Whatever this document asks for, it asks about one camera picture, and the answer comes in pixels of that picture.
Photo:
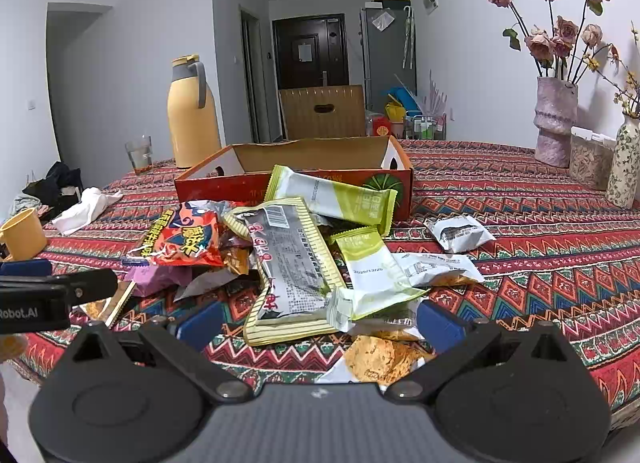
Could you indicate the patterned tissue box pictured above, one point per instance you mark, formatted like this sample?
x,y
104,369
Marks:
x,y
590,163

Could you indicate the yellow thermos jug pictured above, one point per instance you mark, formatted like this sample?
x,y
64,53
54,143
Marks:
x,y
192,128

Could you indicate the white snack packet orange edge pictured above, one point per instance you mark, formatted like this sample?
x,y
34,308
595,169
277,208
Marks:
x,y
435,268

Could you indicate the white packet with crisps picture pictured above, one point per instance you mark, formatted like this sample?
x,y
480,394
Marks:
x,y
380,358

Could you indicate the long green white snack packet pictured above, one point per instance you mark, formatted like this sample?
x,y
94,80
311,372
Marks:
x,y
325,195

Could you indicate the yellow flower branches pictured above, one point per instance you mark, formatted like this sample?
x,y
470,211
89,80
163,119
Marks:
x,y
627,90

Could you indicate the small white grey snack packet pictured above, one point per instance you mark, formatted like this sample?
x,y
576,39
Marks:
x,y
457,233

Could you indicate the orange red cardboard box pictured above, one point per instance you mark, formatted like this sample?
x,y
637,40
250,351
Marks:
x,y
310,155

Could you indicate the grey refrigerator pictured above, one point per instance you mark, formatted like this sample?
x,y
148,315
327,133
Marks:
x,y
385,58

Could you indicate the silver foil snack packet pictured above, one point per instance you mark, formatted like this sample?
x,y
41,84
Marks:
x,y
215,283

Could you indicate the white folded umbrella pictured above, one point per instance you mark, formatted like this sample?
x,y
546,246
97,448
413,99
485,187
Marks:
x,y
409,38

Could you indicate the crumpled white cloth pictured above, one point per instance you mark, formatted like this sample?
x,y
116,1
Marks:
x,y
82,210

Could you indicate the pink snack packet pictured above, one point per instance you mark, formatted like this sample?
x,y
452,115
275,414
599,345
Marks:
x,y
155,279

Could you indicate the dried pink roses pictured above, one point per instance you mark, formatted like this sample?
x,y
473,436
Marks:
x,y
550,40

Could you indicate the pink textured vase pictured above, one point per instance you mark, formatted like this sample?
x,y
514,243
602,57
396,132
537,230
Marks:
x,y
555,128

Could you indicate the grey packet with yellow border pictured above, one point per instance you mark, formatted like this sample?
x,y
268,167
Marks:
x,y
292,263

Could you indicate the small orange brown snack packet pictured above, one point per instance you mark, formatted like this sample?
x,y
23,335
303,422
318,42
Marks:
x,y
236,259

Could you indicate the brown gold snack packet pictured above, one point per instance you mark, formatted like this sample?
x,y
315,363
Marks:
x,y
112,300

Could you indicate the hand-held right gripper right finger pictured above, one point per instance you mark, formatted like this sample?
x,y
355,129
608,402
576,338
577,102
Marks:
x,y
440,328

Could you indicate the wooden chair back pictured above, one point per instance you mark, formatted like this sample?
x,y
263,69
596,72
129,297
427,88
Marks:
x,y
300,113

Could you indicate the blue and yellow bags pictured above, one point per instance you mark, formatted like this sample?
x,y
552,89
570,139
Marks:
x,y
400,103

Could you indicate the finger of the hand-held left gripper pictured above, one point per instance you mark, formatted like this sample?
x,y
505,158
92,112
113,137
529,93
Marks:
x,y
90,285
25,269

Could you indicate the black clothes pile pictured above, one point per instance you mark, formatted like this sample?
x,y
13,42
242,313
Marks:
x,y
55,183

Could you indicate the dark entrance door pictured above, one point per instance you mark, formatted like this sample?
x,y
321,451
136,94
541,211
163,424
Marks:
x,y
310,50

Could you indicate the red orange snack packet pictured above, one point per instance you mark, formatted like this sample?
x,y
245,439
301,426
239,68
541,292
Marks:
x,y
185,238

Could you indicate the drinking glass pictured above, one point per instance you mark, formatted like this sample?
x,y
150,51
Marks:
x,y
139,155

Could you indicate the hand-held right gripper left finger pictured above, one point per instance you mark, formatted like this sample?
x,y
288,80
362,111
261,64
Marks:
x,y
200,325

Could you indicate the yellow mug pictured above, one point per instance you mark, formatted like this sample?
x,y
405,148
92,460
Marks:
x,y
22,238

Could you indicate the red gift box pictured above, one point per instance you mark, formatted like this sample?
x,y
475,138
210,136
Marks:
x,y
381,127

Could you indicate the floral patterned vase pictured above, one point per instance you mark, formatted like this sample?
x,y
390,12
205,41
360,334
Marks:
x,y
625,168

